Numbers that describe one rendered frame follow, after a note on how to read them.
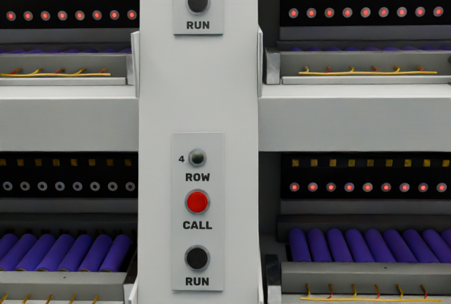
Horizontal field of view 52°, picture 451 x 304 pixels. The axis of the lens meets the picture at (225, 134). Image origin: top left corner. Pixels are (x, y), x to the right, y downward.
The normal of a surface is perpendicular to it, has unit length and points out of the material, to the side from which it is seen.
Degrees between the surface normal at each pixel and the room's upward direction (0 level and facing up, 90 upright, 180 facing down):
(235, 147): 90
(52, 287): 110
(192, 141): 90
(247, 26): 90
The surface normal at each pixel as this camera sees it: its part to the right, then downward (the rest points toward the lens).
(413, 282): -0.04, 0.29
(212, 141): -0.04, -0.04
